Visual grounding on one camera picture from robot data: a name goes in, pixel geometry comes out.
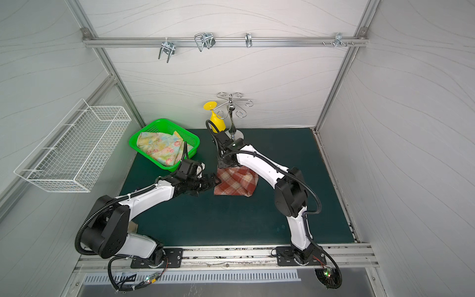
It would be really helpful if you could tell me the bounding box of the red plaid skirt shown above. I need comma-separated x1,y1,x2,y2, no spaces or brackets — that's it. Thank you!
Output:
214,166,259,197

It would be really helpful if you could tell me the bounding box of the pastel floral skirt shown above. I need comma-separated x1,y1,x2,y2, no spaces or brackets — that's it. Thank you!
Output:
136,131,194,167

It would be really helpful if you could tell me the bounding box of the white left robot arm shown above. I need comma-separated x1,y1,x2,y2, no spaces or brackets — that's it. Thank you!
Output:
74,173,221,266

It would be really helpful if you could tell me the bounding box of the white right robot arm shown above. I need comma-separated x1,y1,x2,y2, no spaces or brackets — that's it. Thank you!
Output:
218,145,318,266

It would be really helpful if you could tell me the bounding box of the yellow plastic goblet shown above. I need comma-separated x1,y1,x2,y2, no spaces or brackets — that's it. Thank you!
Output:
204,101,226,133

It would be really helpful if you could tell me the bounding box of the chrome cup holder stand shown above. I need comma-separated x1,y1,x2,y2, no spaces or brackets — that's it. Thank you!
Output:
214,92,254,140

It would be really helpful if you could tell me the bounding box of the green plastic basket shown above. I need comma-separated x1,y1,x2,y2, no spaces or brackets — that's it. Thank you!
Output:
129,119,200,172

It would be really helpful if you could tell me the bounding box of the white vent strip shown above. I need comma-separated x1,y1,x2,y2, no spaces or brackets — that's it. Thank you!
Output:
83,269,301,285

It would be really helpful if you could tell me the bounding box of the metal u-bolt clamp middle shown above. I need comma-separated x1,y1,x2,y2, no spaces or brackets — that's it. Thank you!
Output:
194,32,216,52

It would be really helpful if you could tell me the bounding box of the metal u-bolt clamp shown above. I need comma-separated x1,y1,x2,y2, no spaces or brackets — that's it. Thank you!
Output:
194,32,216,52
158,40,176,63

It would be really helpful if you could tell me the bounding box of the metal hook clamp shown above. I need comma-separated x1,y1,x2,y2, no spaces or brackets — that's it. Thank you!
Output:
244,33,252,48

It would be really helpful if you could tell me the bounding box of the metal u-bolt clamp left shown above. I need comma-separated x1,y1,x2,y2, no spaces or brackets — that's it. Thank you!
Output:
158,40,176,63

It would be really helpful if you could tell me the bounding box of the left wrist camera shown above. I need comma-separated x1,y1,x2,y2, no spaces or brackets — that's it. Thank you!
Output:
178,159,204,178

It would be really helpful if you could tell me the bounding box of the white wire basket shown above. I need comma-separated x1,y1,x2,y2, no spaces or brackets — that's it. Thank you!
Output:
14,99,131,193

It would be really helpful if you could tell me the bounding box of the metal bracket right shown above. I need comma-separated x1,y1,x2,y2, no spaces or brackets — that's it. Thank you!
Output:
322,33,355,48

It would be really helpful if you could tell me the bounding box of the aluminium crossbar rail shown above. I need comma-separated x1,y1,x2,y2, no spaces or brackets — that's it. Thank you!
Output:
83,35,369,49

